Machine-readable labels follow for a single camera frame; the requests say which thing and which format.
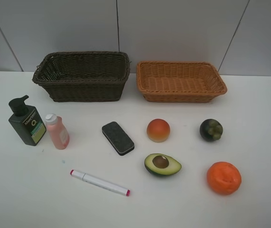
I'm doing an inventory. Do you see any orange-red peach fruit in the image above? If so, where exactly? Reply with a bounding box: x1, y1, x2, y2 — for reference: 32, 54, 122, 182
147, 119, 170, 143

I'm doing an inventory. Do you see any halved avocado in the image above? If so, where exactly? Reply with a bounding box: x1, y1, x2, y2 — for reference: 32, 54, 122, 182
144, 153, 182, 176

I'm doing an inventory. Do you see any dark mangosteen fruit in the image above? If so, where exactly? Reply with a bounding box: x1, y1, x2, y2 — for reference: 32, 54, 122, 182
199, 119, 223, 142

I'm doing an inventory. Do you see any pink lotion bottle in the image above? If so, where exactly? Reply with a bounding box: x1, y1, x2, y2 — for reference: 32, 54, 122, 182
45, 114, 70, 150

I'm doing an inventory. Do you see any dark green pump bottle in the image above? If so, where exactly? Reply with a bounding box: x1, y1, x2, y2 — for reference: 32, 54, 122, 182
9, 95, 46, 146

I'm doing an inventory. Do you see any orange tangerine fruit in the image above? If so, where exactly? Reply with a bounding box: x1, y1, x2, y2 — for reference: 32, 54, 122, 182
206, 161, 242, 195

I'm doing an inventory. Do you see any black whiteboard eraser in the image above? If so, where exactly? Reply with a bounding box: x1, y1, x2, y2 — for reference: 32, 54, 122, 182
102, 122, 135, 156

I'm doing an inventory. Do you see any light orange wicker basket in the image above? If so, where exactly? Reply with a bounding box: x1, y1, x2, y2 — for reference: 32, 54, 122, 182
136, 61, 227, 103

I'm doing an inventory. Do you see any dark brown wicker basket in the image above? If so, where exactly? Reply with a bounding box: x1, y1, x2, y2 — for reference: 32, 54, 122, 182
32, 51, 130, 102

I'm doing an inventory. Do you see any white pink-capped marker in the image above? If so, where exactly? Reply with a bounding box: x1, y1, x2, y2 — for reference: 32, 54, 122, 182
70, 170, 131, 197

